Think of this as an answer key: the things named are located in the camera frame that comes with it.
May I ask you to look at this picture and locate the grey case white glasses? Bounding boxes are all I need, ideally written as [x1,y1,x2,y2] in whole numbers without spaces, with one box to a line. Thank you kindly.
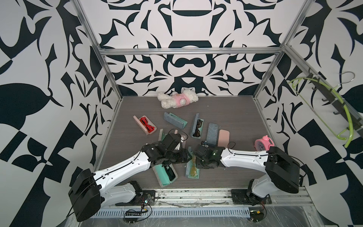
[206,123,219,146]

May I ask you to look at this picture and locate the pink case thin glasses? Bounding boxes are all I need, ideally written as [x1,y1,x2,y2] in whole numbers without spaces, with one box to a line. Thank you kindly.
[217,130,230,148]

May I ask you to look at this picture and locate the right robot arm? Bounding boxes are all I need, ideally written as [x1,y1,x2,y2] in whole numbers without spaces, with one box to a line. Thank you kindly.
[193,145,300,204]

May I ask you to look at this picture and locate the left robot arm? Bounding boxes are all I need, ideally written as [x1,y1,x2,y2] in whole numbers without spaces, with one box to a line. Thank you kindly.
[68,133,189,222]

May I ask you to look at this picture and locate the teal case yellow glasses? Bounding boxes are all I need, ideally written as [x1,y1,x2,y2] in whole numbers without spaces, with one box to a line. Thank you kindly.
[158,129,167,141]

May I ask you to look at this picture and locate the pink case purple glasses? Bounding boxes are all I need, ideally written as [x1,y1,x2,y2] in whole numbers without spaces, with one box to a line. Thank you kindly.
[175,130,189,142]

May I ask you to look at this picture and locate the teal case black sunglasses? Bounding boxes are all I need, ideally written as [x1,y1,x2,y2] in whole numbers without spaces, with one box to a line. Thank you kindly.
[152,164,178,187]

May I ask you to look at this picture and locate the empty grey teal case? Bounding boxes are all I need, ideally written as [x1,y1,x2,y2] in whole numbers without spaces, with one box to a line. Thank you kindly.
[164,112,188,129]

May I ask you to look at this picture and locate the grey case black sunglasses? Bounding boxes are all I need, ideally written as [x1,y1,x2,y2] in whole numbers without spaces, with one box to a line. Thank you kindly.
[191,113,204,139]

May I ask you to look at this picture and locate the pink case red glasses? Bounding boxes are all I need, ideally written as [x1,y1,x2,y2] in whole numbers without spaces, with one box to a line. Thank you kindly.
[133,115,157,135]

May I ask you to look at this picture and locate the white pink plush toy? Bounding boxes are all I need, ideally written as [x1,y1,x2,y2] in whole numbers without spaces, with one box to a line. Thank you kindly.
[157,89,199,109]

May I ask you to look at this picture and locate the pink alarm clock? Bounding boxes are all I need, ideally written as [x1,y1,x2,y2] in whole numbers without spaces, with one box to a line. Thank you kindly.
[254,135,275,151]

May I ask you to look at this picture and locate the small black electronics box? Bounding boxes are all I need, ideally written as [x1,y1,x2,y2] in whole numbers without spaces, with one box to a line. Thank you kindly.
[249,211,265,223]

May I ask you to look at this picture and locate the green clothes hanger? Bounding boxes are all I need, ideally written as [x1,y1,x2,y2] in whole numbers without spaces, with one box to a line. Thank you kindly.
[288,77,354,148]

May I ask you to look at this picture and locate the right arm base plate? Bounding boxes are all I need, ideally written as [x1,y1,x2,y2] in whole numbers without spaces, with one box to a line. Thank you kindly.
[231,189,272,206]

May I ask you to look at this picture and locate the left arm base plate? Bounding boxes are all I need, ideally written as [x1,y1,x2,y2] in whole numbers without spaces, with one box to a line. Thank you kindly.
[115,190,156,206]

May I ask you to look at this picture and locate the black connector with cables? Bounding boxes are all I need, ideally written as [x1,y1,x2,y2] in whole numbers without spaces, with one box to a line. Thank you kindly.
[123,210,143,218]

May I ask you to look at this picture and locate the black wall hook rack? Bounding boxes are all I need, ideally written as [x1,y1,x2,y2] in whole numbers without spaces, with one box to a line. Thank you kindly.
[307,71,363,133]

